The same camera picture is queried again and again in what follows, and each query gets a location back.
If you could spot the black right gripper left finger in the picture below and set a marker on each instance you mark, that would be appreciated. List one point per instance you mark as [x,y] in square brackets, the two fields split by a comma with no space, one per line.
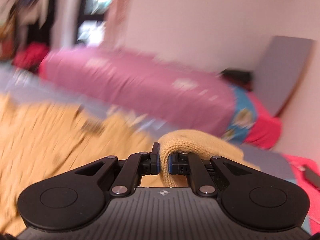
[131,171]

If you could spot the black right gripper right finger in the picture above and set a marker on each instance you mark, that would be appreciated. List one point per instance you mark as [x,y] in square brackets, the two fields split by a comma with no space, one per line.
[191,166]

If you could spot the tan cable-knit sweater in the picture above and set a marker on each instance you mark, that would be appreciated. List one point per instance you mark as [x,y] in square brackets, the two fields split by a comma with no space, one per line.
[42,140]

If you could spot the red clothes pile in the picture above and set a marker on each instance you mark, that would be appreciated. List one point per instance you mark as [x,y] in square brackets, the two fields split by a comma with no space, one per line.
[31,58]

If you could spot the purple floral quilt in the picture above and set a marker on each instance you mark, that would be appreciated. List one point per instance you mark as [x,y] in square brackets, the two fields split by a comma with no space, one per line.
[185,99]

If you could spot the colourful cartoon pillow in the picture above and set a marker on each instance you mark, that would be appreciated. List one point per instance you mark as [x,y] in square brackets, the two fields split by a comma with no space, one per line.
[251,123]

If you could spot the black object behind pillow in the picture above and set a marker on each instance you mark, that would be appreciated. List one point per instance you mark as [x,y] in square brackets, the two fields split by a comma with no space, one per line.
[239,78]

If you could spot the pink patterned curtain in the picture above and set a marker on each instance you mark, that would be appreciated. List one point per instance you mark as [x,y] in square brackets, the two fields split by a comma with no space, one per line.
[117,15]

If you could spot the blue grey striped bedsheet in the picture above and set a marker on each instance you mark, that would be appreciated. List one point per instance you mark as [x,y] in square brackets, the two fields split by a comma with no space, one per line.
[27,88]

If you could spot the dark framed window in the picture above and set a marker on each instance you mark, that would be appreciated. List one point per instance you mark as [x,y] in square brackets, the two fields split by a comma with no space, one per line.
[90,22]

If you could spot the grey board against wall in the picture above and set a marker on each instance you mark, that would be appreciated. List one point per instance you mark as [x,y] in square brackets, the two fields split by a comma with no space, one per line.
[279,70]

